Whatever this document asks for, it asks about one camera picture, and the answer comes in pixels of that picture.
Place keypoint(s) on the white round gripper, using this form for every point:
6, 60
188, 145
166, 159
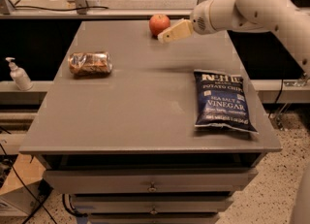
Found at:
200, 21

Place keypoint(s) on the red apple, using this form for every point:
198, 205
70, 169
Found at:
158, 23

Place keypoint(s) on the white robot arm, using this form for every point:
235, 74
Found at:
282, 18

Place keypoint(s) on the blue potato chip bag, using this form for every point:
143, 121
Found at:
221, 101

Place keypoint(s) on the crushed brown soda can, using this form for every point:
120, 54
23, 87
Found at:
89, 63

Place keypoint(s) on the grey top drawer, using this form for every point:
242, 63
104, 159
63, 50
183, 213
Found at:
149, 180

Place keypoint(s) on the grey drawer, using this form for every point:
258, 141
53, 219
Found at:
149, 180
160, 218
152, 204

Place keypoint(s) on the white pump bottle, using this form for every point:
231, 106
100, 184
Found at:
19, 76

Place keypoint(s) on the grey middle drawer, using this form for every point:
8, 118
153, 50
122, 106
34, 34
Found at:
152, 204

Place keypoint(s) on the grey bottom drawer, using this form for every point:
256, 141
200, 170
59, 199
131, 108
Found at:
160, 218

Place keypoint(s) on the cardboard box on floor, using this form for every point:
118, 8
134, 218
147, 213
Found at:
19, 193

